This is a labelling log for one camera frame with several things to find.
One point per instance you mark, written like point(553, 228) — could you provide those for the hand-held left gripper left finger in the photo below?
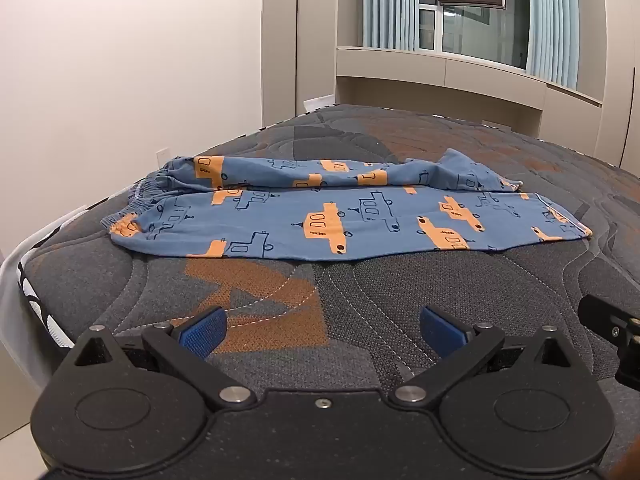
point(202, 334)

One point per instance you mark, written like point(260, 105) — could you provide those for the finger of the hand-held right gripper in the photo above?
point(607, 317)

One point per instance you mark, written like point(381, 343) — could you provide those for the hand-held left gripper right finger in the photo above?
point(440, 334)

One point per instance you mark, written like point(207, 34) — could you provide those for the blue pants with orange cars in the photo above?
point(280, 220)

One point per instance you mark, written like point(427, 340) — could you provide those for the grey orange quilted mattress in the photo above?
point(400, 300)

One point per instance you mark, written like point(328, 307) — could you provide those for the black white patterned bed sheet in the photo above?
point(12, 280)

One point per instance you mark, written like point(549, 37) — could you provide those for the beige side cabinet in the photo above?
point(622, 85)

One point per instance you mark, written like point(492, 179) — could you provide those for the white pillow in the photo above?
point(320, 101)

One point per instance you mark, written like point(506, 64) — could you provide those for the beige window bench cabinet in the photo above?
point(450, 72)

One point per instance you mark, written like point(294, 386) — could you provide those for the light blue curtain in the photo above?
point(390, 5)
point(552, 20)

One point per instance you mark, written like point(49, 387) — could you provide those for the window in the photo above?
point(470, 30)

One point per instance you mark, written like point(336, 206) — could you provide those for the tall beige wardrobe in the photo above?
point(315, 35)

